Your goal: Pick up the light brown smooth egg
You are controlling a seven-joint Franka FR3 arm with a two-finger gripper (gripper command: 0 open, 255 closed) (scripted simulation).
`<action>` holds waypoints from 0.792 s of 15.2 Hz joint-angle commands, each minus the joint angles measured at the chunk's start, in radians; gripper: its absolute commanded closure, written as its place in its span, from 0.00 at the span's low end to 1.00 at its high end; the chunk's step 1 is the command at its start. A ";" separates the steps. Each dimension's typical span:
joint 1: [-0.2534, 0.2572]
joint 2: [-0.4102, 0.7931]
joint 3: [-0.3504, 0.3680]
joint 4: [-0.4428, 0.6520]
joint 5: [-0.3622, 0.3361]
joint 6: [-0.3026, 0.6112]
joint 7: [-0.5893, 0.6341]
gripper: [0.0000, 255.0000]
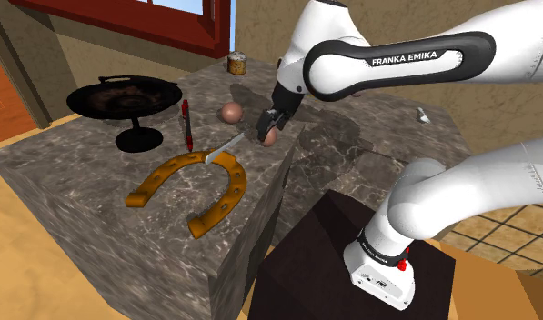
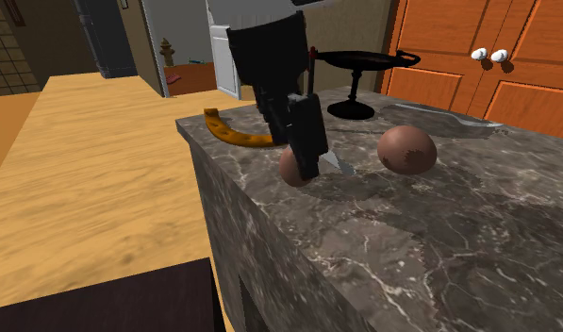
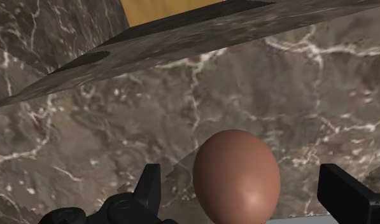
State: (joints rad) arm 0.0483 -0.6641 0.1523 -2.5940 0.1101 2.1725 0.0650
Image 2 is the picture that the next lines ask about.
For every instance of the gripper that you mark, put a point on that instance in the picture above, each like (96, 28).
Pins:
(269, 55)

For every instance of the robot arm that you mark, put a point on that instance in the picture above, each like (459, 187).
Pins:
(253, 11)

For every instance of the brown egg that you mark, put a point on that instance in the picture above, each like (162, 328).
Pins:
(288, 172)
(407, 149)

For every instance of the silver knife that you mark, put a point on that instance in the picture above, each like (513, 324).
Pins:
(338, 164)

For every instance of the thin black rod red tip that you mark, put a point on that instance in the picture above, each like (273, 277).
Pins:
(311, 69)

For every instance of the orange curved horseshoe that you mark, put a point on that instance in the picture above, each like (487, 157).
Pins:
(228, 134)

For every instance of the fire hydrant figure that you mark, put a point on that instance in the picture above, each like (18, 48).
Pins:
(167, 51)

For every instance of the grey marble counter block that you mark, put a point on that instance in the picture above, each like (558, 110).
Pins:
(400, 239)

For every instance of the dark pillar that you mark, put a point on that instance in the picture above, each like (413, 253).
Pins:
(107, 36)

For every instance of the orange double door white knobs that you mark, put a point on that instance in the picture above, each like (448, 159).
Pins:
(529, 92)

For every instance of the black pedestal dish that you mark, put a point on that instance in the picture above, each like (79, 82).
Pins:
(359, 59)

